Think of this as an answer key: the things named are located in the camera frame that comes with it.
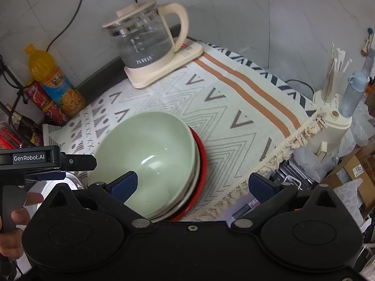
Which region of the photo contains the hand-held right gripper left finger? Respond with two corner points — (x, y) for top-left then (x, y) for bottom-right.
(47, 171), (154, 229)

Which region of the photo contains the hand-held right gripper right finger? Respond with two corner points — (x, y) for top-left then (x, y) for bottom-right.
(231, 172), (349, 229)

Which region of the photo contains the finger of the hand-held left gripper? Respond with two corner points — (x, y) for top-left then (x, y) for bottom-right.
(60, 152), (98, 171)

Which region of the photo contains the pale green bowl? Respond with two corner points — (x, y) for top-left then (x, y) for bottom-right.
(87, 111), (196, 211)

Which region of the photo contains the red plate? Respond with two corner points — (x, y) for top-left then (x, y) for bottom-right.
(168, 126), (209, 222)

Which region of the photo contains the white bowl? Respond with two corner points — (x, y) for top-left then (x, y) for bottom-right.
(146, 129), (201, 220)

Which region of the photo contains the person's left hand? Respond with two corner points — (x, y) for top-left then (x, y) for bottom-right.
(0, 192), (45, 263)

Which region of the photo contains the shiny metal vessel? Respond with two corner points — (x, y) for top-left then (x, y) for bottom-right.
(38, 172), (86, 195)

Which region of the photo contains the silver ribbed case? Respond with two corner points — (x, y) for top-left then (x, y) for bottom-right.
(277, 152), (321, 195)

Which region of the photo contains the red soda bottle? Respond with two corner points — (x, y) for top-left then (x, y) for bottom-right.
(23, 82), (71, 127)

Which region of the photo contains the black metal rack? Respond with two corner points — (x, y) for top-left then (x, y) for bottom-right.
(0, 54), (40, 148)

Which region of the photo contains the orange juice bottle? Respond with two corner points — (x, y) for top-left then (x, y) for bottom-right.
(24, 44), (86, 117)

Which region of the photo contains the cream countertop appliance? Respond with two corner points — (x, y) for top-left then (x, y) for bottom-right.
(307, 90), (353, 160)

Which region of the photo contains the patterned fringed tablecloth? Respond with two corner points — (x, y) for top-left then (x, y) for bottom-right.
(42, 37), (327, 221)

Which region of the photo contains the cardboard box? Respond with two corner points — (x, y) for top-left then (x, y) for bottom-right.
(322, 149), (375, 210)

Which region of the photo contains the cream kettle base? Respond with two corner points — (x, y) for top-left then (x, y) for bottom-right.
(124, 37), (204, 89)

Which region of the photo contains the pale blue water bottle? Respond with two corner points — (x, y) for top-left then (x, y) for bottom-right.
(339, 71), (368, 118)

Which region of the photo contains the glass kettle with cream lid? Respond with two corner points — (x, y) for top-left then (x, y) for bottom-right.
(101, 1), (189, 69)

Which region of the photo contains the paper-wrapped straws bundle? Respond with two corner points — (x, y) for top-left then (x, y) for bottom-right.
(322, 42), (353, 103)

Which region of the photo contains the small hanging ornament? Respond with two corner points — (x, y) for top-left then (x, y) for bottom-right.
(363, 28), (375, 56)

